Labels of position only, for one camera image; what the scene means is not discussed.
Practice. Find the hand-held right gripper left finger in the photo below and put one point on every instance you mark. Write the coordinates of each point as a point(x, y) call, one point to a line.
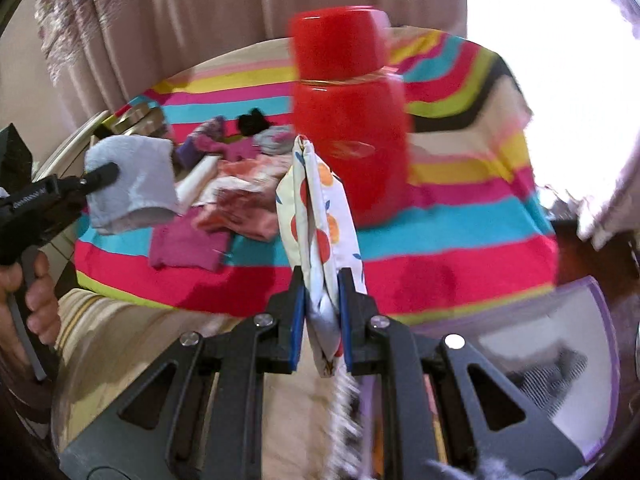
point(297, 310)

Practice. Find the purple sock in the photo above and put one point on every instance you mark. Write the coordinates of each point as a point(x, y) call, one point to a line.
point(200, 142)

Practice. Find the white lace curtain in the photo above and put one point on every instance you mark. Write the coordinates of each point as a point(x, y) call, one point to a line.
point(600, 220)

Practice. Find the person's left hand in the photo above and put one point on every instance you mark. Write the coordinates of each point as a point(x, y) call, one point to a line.
point(42, 305)

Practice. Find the purple storage box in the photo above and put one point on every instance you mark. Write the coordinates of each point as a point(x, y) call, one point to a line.
point(540, 320)

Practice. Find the striped plush cushion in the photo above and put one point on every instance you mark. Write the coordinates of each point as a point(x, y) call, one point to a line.
point(125, 340)

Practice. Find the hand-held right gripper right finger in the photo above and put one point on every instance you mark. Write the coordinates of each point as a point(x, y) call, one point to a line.
point(346, 320)

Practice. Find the beige curtain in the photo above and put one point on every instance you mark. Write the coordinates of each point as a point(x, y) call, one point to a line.
point(225, 20)

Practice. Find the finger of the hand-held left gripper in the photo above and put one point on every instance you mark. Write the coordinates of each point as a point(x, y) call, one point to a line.
point(100, 176)

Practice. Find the red thermos jug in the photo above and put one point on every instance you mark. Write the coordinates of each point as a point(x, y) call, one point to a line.
point(350, 110)

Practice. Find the houndstooth cloth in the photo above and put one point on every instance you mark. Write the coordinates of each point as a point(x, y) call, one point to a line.
point(550, 375)

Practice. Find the light blue towel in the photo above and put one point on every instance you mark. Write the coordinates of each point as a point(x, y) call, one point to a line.
point(130, 180)

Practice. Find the fruit print cloth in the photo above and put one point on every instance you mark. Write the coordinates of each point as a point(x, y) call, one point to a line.
point(320, 230)

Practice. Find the light blue paw plush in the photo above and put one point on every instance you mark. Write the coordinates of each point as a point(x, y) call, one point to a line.
point(274, 140)

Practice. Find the printed metal tin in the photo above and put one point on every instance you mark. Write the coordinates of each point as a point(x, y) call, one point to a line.
point(137, 117)

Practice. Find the pale folded cloth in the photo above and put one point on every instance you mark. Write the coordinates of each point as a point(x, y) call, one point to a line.
point(197, 180)

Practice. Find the pink floral cloth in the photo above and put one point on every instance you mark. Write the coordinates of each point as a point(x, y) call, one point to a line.
point(240, 195)

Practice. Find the colourful striped tablecloth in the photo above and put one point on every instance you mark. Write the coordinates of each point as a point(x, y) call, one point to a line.
point(450, 240)

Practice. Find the black cloth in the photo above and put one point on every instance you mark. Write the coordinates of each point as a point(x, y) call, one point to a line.
point(252, 121)

